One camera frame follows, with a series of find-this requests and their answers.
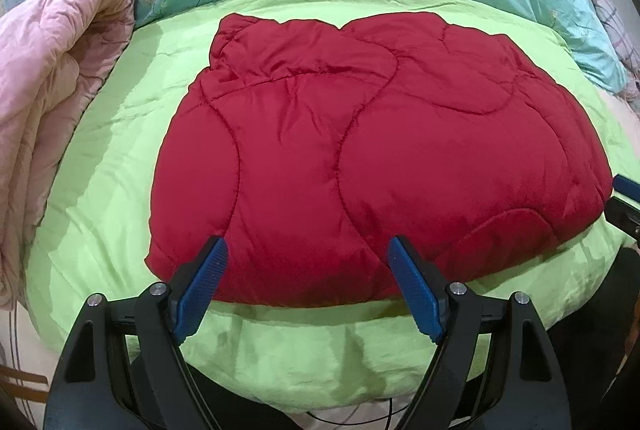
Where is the plaid pink pillow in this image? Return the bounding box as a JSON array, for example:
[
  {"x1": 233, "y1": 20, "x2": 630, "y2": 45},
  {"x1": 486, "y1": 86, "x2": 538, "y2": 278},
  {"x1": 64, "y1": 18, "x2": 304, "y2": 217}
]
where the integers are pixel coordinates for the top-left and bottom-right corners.
[{"x1": 591, "y1": 0, "x2": 639, "y2": 115}]

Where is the light green bed sheet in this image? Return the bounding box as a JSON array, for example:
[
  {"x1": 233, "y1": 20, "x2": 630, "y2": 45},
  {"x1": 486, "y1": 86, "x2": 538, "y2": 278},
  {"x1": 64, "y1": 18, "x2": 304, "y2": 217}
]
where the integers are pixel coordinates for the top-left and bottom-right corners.
[{"x1": 26, "y1": 0, "x2": 639, "y2": 413}]

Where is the pink folded quilt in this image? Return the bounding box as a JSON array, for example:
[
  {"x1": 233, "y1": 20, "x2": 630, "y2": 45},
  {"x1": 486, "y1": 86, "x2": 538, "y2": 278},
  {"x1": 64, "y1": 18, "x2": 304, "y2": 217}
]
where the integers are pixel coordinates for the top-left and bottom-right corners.
[{"x1": 1, "y1": 0, "x2": 134, "y2": 310}]

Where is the black cable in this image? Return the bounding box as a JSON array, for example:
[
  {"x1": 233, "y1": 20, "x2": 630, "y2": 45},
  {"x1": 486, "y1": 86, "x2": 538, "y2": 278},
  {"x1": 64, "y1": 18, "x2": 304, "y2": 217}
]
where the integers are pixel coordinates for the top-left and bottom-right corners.
[{"x1": 299, "y1": 396, "x2": 402, "y2": 430}]

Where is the red quilted puffer coat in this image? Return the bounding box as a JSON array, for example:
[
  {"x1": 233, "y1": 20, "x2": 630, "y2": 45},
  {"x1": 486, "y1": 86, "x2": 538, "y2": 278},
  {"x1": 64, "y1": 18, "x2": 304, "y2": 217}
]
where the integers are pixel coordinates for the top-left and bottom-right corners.
[{"x1": 145, "y1": 12, "x2": 613, "y2": 308}]

